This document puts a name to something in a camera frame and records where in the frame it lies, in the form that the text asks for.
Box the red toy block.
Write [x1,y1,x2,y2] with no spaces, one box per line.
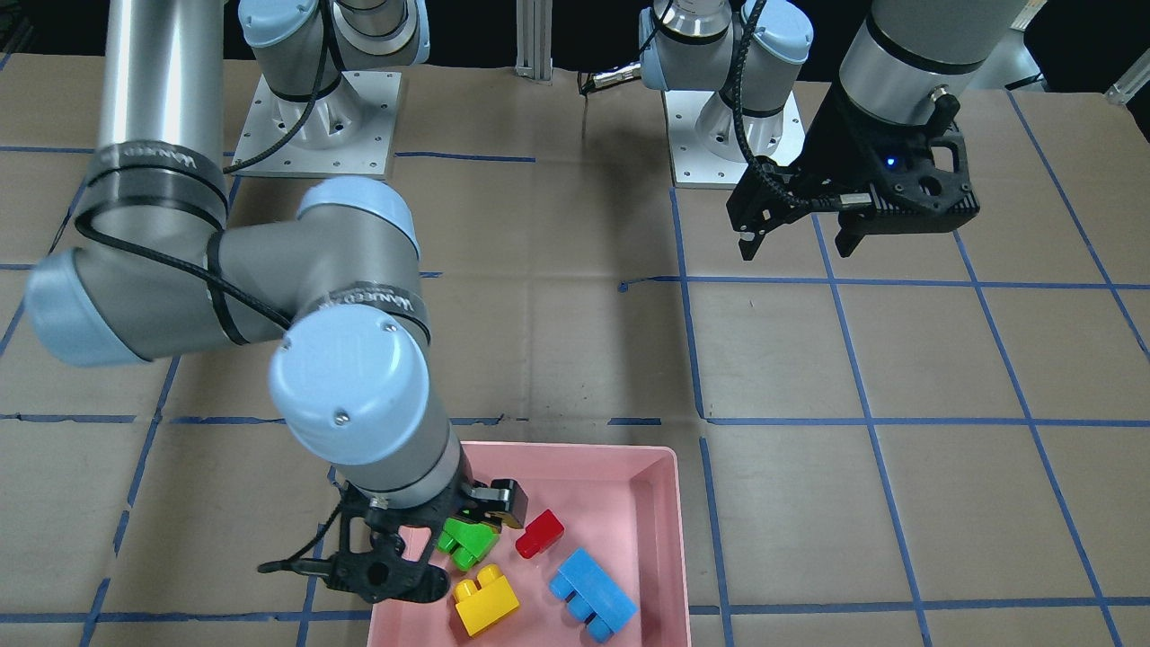
[514,508,566,560]

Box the aluminium frame post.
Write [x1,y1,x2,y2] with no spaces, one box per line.
[514,0,553,84]

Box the green toy block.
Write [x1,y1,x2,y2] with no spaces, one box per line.
[436,518,500,572]

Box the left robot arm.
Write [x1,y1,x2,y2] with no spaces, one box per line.
[638,1,1024,261]

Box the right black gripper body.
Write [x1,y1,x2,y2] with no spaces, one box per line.
[323,476,528,604]

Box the yellow toy block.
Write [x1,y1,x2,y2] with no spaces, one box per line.
[452,563,521,638]

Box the blue toy block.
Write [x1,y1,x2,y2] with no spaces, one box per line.
[549,547,638,644]

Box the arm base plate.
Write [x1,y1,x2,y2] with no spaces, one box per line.
[662,91,805,190]
[233,71,405,180]

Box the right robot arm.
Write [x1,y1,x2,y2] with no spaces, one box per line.
[23,1,528,603]

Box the brown paper table cover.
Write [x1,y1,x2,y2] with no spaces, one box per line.
[3,55,1147,646]

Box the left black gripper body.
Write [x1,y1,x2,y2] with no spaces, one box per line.
[727,80,980,236]

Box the pink plastic box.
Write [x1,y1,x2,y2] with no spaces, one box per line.
[368,441,691,646]

